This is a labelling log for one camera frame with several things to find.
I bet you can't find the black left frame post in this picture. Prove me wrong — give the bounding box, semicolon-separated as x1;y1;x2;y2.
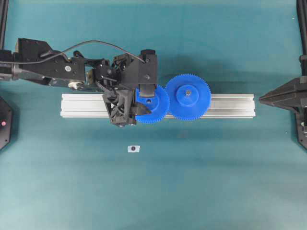
0;0;9;50

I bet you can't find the small blue gear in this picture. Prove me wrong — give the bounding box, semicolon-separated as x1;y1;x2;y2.
136;85;170;124

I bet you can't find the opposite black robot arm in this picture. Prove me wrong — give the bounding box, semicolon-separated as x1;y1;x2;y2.
259;55;307;148

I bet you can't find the large blue gear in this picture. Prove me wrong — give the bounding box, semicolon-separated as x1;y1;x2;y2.
165;73;212;121

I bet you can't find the black camera cable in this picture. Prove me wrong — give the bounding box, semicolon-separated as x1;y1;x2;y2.
39;40;147;64

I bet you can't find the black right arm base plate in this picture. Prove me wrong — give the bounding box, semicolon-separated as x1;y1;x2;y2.
0;97;12;149

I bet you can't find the black frame post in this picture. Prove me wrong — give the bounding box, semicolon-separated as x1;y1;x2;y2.
0;0;9;50
296;0;307;55

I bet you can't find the small taped marker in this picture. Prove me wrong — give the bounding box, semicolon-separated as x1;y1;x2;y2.
127;145;141;153

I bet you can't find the silver aluminium extrusion bar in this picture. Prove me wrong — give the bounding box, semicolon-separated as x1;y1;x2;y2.
60;93;256;119

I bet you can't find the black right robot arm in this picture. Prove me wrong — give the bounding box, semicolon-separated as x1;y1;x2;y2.
0;38;158;127

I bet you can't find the black right frame post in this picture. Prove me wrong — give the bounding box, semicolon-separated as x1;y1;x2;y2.
296;0;307;55

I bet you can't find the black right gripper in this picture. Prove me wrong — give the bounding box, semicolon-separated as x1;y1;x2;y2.
86;54;155;127

